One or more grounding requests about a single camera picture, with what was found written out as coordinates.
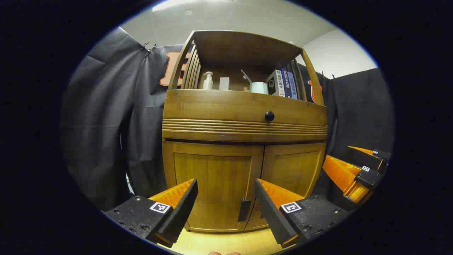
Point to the white utensil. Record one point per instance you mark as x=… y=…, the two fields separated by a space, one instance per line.
x=246 y=76

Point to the dark blue book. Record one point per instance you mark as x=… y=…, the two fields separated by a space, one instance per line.
x=286 y=84

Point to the wooden double-door shoe cabinet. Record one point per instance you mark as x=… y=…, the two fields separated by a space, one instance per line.
x=244 y=106

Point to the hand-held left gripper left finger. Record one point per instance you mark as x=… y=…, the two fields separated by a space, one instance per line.
x=184 y=209

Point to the wooden cabinet drawer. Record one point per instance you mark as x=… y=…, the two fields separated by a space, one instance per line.
x=219 y=106

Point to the small white box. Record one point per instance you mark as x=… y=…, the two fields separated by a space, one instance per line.
x=224 y=84

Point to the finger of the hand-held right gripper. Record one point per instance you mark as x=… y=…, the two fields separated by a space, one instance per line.
x=362 y=158
x=341 y=173

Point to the white book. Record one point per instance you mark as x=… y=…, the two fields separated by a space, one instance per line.
x=276 y=84

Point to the black backdrop cloth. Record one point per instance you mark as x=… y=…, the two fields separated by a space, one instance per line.
x=106 y=124

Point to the white pump bottle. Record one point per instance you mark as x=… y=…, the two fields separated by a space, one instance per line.
x=207 y=82

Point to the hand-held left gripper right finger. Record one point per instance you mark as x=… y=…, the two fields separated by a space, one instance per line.
x=269 y=209

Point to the white cup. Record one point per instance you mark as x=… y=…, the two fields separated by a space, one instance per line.
x=259 y=88

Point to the round black drawer knob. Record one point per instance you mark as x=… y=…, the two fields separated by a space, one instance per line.
x=269 y=115

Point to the ceiling light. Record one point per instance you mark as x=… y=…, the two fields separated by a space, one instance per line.
x=177 y=4

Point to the light blue book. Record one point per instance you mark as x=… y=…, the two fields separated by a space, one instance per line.
x=293 y=86

